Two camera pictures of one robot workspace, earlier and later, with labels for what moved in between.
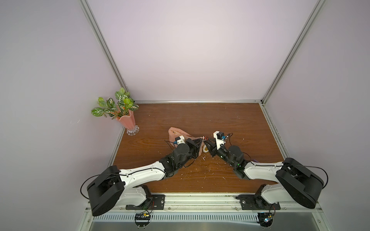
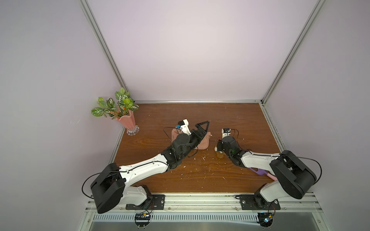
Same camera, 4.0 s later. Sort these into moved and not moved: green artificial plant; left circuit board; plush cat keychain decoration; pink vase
Moved: plush cat keychain decoration
Not moved: pink vase; green artificial plant; left circuit board
